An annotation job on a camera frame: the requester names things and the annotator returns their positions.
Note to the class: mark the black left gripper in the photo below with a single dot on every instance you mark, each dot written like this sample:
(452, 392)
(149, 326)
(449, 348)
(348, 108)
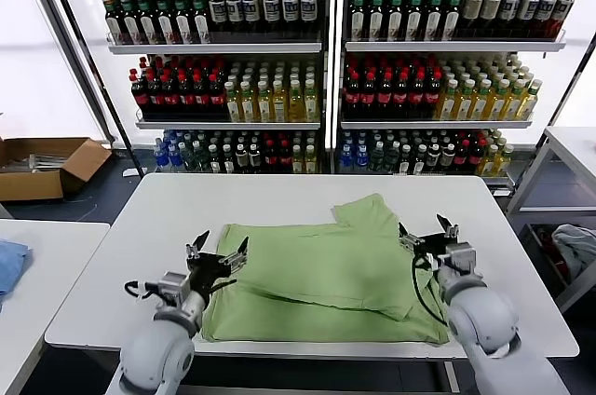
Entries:
(212, 274)

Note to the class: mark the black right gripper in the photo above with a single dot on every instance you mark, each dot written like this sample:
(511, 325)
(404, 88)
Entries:
(435, 246)

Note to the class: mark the light green t-shirt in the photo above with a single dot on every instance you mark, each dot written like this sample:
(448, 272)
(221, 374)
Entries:
(302, 274)

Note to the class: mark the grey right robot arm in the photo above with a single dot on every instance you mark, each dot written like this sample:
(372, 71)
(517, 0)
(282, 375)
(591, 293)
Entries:
(484, 316)

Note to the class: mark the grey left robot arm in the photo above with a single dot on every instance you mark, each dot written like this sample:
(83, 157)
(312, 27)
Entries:
(158, 358)

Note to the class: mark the blue water bottle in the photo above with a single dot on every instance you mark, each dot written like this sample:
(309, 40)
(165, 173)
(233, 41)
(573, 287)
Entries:
(361, 159)
(175, 159)
(347, 159)
(161, 159)

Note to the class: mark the dark storage crate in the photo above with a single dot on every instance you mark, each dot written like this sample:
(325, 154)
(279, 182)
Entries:
(545, 250)

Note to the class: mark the small white floor object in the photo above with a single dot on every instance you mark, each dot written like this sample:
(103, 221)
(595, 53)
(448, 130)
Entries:
(130, 173)

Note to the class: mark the yellow tea bottle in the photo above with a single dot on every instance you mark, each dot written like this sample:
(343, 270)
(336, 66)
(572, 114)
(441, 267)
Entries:
(295, 106)
(232, 106)
(514, 104)
(279, 106)
(482, 104)
(498, 104)
(264, 106)
(465, 104)
(448, 104)
(310, 106)
(248, 106)
(531, 101)

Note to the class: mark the red cap cola bottle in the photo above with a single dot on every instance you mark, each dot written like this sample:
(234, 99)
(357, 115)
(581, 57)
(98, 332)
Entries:
(416, 97)
(154, 97)
(169, 97)
(351, 97)
(368, 97)
(201, 97)
(216, 97)
(185, 97)
(139, 97)
(400, 97)
(433, 97)
(384, 97)

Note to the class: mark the grey white cloth pile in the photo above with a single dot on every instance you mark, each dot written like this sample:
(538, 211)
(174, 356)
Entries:
(577, 246)

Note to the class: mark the white metal shelf rack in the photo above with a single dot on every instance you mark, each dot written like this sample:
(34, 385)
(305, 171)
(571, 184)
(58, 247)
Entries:
(442, 46)
(209, 49)

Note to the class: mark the clear plastic packs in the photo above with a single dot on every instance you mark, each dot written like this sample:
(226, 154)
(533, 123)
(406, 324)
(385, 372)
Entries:
(46, 163)

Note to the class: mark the brown cardboard box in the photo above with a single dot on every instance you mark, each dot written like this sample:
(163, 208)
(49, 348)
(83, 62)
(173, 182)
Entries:
(28, 187)

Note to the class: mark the blue folded cloth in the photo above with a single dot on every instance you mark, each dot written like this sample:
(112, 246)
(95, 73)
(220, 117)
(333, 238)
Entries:
(11, 264)

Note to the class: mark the dark slanted pole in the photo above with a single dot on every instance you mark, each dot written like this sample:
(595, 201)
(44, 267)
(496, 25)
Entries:
(570, 85)

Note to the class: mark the green cap white label bottle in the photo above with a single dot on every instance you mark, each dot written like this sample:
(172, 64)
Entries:
(183, 17)
(201, 17)
(147, 17)
(357, 15)
(395, 15)
(451, 15)
(433, 15)
(113, 17)
(130, 17)
(376, 15)
(165, 17)
(414, 15)

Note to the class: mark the white cap beige label bottle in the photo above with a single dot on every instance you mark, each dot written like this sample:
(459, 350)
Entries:
(490, 10)
(472, 10)

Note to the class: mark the white cap blue label bottle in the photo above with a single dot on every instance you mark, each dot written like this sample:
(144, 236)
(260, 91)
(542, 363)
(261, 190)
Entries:
(308, 10)
(271, 10)
(251, 10)
(509, 10)
(526, 10)
(289, 10)
(562, 8)
(234, 10)
(217, 10)
(545, 10)

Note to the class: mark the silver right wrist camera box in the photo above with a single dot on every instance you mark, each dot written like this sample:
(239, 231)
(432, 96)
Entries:
(461, 257)

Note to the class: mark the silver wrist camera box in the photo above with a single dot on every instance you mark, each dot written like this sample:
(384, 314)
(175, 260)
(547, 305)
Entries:
(174, 288)
(461, 257)

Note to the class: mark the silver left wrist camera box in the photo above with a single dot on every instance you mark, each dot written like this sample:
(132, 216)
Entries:
(174, 288)

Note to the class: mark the grey metal frame table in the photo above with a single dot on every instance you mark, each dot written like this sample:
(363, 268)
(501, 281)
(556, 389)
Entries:
(575, 141)

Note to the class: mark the thin black frame pole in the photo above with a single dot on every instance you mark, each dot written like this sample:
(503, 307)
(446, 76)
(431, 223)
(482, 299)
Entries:
(84, 41)

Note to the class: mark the grey slanted frame pole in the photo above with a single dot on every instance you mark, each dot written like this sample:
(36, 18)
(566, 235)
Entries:
(68, 41)

